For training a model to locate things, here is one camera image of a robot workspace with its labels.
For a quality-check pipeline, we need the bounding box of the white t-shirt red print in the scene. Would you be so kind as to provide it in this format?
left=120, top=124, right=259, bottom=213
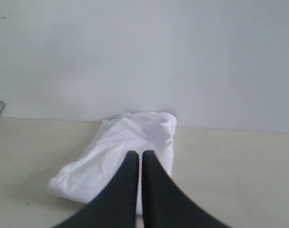
left=48, top=112, right=177, bottom=203

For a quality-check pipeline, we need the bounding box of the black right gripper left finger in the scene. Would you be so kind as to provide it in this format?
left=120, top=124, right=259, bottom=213
left=55, top=152, right=139, bottom=228

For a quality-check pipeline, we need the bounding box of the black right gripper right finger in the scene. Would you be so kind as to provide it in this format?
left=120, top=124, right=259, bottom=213
left=142, top=151, right=228, bottom=228

